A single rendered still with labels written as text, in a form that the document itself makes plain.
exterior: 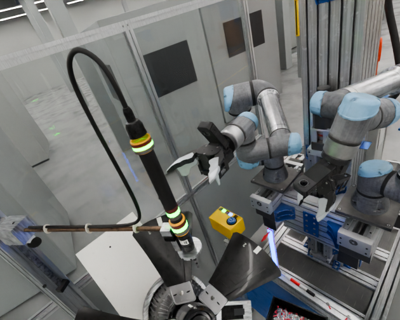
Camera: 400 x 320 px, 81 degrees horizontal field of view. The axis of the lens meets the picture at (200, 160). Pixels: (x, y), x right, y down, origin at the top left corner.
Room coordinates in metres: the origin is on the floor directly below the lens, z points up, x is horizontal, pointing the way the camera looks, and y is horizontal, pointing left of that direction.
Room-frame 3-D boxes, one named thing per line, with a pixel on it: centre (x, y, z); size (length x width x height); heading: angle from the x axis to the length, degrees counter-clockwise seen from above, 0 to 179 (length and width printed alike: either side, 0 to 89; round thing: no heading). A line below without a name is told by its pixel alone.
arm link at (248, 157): (0.71, -0.18, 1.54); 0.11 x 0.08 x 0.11; 75
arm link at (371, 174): (0.73, -0.71, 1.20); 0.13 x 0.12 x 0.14; 20
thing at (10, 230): (0.68, 0.69, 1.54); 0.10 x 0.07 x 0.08; 68
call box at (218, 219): (0.90, -0.04, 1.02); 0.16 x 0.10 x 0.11; 33
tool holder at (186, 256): (0.45, 0.11, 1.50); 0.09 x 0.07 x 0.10; 68
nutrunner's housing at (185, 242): (0.45, 0.10, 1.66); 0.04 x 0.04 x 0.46
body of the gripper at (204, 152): (0.60, -0.05, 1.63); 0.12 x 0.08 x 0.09; 133
